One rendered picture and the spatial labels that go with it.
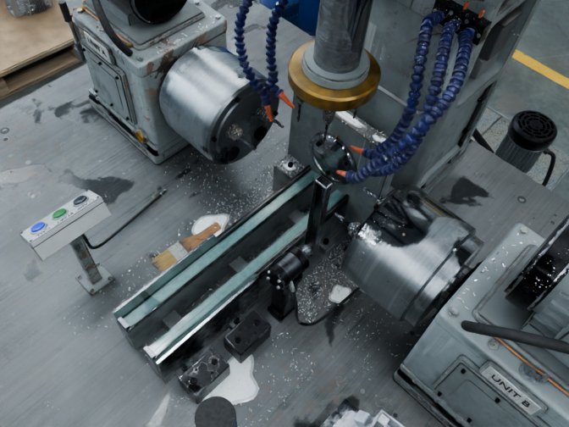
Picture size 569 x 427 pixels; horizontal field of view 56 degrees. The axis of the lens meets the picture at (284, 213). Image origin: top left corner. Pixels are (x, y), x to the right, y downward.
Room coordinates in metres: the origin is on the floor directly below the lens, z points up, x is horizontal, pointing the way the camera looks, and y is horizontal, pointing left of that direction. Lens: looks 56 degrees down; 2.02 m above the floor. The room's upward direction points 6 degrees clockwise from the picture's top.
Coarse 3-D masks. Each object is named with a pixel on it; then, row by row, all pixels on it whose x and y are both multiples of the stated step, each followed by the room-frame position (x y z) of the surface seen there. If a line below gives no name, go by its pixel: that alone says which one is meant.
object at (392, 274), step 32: (416, 192) 0.68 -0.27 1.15; (352, 224) 0.64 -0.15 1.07; (384, 224) 0.59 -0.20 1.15; (416, 224) 0.59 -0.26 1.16; (448, 224) 0.60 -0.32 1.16; (352, 256) 0.55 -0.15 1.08; (384, 256) 0.54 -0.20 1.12; (416, 256) 0.53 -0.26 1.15; (448, 256) 0.53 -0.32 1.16; (384, 288) 0.49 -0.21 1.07; (416, 288) 0.48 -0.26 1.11; (448, 288) 0.50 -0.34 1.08; (416, 320) 0.45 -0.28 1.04
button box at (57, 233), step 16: (80, 208) 0.60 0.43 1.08; (96, 208) 0.62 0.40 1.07; (48, 224) 0.57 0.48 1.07; (64, 224) 0.56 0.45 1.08; (80, 224) 0.58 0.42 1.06; (96, 224) 0.59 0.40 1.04; (32, 240) 0.52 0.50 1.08; (48, 240) 0.53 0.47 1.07; (64, 240) 0.54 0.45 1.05; (48, 256) 0.51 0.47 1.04
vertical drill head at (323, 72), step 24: (336, 0) 0.78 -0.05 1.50; (360, 0) 0.78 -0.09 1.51; (336, 24) 0.78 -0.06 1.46; (360, 24) 0.79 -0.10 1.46; (312, 48) 0.84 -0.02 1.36; (336, 48) 0.78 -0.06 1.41; (360, 48) 0.80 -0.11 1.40; (288, 72) 0.81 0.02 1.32; (312, 72) 0.78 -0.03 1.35; (336, 72) 0.78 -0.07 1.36; (360, 72) 0.79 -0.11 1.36; (312, 96) 0.74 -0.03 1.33; (336, 96) 0.74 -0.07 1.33; (360, 96) 0.75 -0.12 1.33
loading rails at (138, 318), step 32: (288, 192) 0.82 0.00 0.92; (256, 224) 0.72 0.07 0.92; (288, 224) 0.79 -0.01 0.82; (192, 256) 0.60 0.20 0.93; (224, 256) 0.63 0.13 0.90; (160, 288) 0.52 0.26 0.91; (192, 288) 0.55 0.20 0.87; (224, 288) 0.53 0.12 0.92; (256, 288) 0.56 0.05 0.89; (128, 320) 0.43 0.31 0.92; (160, 320) 0.47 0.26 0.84; (192, 320) 0.45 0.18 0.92; (224, 320) 0.48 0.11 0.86; (160, 352) 0.37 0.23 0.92; (192, 352) 0.40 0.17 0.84
